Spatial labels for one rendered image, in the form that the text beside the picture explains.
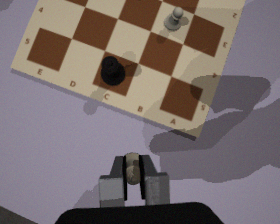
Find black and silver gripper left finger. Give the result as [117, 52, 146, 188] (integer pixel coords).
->
[98, 156, 127, 208]

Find brown and cream chessboard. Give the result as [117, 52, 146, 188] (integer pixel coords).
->
[10, 0, 245, 138]

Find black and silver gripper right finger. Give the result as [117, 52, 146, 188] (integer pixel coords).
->
[139, 155, 170, 205]

